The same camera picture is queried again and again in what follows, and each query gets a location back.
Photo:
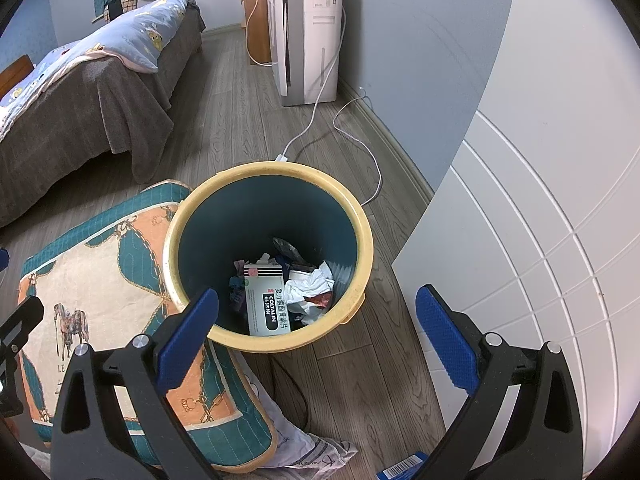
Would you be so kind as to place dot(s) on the pink snack wrapper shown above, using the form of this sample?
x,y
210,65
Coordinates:
x,y
317,300

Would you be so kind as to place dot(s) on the wooden bed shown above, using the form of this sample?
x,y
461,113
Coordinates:
x,y
15,77

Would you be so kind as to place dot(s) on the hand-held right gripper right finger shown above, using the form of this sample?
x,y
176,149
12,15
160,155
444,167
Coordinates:
x,y
445,335

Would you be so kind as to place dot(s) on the white air purifier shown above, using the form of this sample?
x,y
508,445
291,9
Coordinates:
x,y
310,45

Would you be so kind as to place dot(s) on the blue barcode packet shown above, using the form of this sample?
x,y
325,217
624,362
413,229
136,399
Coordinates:
x,y
402,466

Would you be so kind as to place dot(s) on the yellow-rimmed teal trash bin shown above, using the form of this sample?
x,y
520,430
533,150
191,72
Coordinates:
x,y
215,225

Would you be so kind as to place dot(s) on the white panelled door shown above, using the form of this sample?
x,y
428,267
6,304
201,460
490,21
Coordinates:
x,y
525,260

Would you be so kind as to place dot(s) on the silver foil pouch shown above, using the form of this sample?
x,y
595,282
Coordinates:
x,y
285,249

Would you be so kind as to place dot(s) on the blue printed quilt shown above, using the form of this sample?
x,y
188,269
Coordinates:
x,y
125,35

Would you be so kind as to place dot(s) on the white patterned cloth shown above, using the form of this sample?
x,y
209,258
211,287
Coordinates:
x,y
310,445

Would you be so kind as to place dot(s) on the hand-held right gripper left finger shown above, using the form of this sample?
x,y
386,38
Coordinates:
x,y
187,335

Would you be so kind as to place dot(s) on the green white medicine box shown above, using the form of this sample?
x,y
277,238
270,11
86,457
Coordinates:
x,y
267,305

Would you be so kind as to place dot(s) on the wooden cabinet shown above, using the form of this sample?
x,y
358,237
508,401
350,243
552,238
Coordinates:
x,y
257,30

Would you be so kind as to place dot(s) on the white floor power strip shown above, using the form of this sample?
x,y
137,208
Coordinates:
x,y
282,158

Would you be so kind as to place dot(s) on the teal orange patterned cushion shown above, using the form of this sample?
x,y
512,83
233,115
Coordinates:
x,y
100,270

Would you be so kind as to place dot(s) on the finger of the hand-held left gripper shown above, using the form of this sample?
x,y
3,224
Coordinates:
x,y
25,317

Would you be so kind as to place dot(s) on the white paper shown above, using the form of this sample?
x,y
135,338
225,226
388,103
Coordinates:
x,y
312,282

